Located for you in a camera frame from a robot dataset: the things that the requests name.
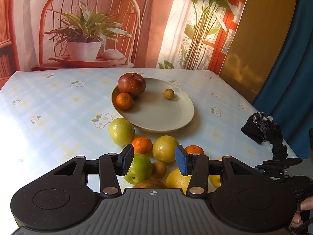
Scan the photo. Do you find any person's right hand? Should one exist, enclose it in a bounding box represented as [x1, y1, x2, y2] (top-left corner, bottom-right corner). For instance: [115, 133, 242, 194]
[289, 196, 313, 229]

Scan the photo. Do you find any orange tangerine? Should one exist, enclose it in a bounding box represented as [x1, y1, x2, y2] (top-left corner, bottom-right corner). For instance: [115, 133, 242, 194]
[184, 145, 205, 156]
[131, 136, 153, 155]
[115, 92, 134, 110]

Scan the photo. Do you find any red apple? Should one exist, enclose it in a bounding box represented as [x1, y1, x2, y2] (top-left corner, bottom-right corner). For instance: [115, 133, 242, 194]
[132, 179, 167, 189]
[117, 73, 147, 99]

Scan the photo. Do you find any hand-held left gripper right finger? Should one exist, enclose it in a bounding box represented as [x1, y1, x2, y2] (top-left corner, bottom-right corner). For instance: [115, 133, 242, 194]
[175, 144, 260, 198]

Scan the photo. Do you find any brown kiwi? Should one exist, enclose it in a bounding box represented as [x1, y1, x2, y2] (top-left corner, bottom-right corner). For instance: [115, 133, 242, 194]
[152, 161, 167, 179]

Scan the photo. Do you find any yellow lemon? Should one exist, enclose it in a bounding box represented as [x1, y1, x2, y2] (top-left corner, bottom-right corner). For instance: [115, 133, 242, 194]
[165, 168, 192, 195]
[208, 157, 224, 188]

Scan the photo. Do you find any printed room backdrop cloth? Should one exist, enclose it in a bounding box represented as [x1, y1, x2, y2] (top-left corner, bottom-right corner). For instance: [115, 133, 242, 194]
[0, 0, 250, 72]

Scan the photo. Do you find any yellow-brown wooden panel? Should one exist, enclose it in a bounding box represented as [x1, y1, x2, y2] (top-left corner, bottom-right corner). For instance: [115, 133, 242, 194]
[218, 0, 300, 103]

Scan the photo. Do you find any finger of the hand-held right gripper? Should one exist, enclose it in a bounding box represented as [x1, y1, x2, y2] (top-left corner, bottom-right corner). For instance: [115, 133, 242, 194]
[262, 158, 303, 167]
[254, 165, 291, 180]

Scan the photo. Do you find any blue curtain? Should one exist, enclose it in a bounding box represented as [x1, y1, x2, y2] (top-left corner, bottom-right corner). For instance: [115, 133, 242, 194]
[252, 0, 313, 157]

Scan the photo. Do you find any green apple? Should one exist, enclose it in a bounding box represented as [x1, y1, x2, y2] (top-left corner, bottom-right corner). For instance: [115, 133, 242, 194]
[123, 153, 153, 185]

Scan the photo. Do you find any yellow-green round fruit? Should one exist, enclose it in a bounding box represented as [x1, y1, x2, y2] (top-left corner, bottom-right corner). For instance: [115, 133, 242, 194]
[108, 118, 135, 146]
[152, 135, 180, 164]

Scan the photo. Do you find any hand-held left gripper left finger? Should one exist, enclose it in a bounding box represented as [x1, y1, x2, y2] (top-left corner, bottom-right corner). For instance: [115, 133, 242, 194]
[50, 144, 134, 198]

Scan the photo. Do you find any cream round plate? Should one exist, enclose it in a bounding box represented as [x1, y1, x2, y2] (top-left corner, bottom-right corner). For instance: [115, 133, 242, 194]
[111, 77, 195, 133]

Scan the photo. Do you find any black dotted work glove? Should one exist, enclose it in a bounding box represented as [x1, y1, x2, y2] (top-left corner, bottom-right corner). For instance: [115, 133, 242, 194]
[241, 112, 288, 162]

